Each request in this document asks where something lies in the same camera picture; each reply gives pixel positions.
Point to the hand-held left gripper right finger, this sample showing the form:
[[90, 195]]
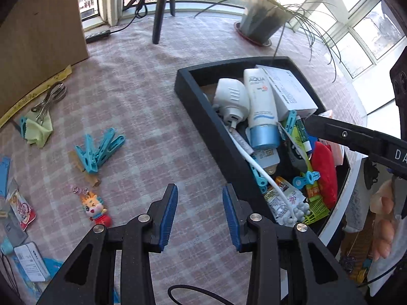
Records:
[[230, 216]]

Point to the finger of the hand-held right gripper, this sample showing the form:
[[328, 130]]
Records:
[[401, 81], [343, 133]]

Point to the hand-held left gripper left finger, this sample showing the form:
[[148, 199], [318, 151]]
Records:
[[168, 216]]

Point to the black storage tray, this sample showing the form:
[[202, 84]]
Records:
[[197, 101]]

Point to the blue cartoon packet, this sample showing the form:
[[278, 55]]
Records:
[[54, 264]]

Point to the yellow-green cloth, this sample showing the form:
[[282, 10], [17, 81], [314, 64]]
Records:
[[41, 133]]

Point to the person's right hand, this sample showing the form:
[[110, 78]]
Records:
[[386, 206]]

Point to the blue bag clip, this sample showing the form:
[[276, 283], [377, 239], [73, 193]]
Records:
[[261, 181], [302, 181]]

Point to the red cloth pouch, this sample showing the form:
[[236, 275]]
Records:
[[324, 178]]

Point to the white green snack packet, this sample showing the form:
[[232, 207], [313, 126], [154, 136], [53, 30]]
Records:
[[279, 205]]

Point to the white printed cloth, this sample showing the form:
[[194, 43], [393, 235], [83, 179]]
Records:
[[357, 197]]

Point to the black white packet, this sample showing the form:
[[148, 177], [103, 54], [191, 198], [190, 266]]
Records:
[[295, 155]]

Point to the blue clothes peg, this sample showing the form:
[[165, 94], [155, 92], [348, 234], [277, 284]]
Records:
[[117, 142], [106, 143], [290, 119], [23, 127], [87, 159]]

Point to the white cardboard box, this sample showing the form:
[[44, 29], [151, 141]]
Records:
[[289, 92]]

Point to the small white sachet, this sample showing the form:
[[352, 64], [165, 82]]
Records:
[[265, 157]]

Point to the small green plastic basket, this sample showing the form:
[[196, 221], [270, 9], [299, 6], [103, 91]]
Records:
[[318, 211]]

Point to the white sunscreen tube blue cap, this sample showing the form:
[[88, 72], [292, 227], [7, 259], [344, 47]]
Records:
[[260, 101]]

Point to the checked pink tablecloth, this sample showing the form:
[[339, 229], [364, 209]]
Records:
[[143, 101]]

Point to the white plug charger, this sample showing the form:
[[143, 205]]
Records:
[[230, 95]]

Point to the red plant saucer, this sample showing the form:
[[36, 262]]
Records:
[[251, 39]]

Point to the potted plant grey pot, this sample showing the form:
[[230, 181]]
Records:
[[260, 19]]

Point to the white labelled box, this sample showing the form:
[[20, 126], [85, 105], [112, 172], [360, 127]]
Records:
[[30, 260]]

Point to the red white snack packet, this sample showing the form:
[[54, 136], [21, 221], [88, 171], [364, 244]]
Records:
[[20, 211]]

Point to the grey packet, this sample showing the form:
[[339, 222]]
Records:
[[12, 232]]

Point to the teal cream tube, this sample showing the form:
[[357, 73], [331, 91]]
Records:
[[4, 174]]

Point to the yellow tape strip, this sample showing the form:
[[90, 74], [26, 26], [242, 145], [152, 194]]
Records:
[[47, 84]]

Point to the black power strip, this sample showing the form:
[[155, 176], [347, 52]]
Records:
[[98, 35]]

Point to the black tripod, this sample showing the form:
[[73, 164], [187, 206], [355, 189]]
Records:
[[159, 16]]

